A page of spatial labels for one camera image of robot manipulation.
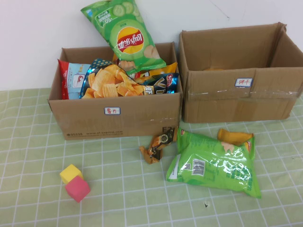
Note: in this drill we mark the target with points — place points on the printed cardboard box of chips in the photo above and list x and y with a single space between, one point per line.
94 123

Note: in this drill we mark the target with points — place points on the yellow snack packet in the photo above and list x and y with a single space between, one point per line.
230 137

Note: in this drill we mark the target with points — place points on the crumpled orange black wrapper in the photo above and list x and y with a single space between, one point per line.
155 151

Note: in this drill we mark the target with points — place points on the taped cardboard box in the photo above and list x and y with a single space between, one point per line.
213 108

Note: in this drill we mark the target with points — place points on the white label with red writing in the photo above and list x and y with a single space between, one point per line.
243 82
112 110

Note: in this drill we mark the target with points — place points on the red light-blue shrimp chip bag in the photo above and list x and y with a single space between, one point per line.
71 80

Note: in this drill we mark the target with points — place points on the green chip bag showing barcode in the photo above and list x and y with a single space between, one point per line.
213 172

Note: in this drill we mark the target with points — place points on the blue bag with chip picture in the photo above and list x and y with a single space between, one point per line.
106 82

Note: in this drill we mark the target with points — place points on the green chip bag showing logo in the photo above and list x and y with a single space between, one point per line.
127 26

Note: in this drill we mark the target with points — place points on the green checkered tablecloth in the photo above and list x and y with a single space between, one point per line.
142 189

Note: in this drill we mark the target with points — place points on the clear packing tape strip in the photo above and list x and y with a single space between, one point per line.
272 95

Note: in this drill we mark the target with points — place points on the yellow chip bag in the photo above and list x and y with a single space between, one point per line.
168 69

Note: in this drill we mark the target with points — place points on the black and blue snack bag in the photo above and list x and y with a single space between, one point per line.
161 85

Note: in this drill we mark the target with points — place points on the pink foam cube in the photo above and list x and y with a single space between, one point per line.
77 189

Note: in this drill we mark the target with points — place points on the yellow foam cube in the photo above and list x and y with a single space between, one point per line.
69 172

